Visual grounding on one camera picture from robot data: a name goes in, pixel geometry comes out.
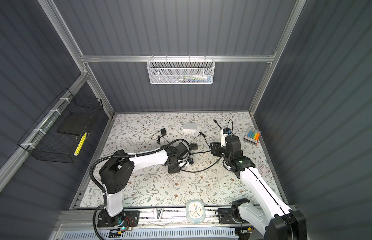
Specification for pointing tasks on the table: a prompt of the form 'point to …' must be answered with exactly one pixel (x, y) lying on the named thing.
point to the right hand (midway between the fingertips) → (216, 144)
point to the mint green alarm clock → (195, 211)
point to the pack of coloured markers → (252, 136)
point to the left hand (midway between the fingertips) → (175, 165)
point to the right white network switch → (189, 127)
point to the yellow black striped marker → (80, 144)
